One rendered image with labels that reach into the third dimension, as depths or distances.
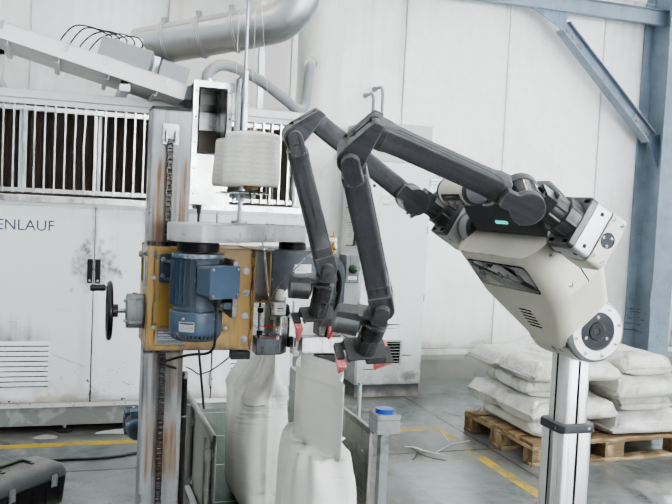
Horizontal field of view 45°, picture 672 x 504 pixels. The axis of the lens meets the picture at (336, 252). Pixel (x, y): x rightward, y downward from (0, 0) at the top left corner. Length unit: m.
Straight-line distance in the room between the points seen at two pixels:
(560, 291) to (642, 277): 6.28
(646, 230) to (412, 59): 2.82
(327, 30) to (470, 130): 2.01
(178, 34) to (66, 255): 1.50
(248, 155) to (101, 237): 2.95
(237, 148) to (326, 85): 3.50
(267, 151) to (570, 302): 0.93
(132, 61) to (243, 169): 2.73
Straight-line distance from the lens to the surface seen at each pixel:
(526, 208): 1.73
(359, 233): 1.75
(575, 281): 1.98
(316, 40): 5.82
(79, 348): 5.24
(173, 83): 4.88
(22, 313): 5.21
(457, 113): 7.26
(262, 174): 2.29
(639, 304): 8.26
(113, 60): 4.87
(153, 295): 2.46
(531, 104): 7.63
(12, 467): 4.16
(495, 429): 5.38
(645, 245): 8.21
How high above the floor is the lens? 1.48
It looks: 3 degrees down
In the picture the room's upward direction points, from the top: 3 degrees clockwise
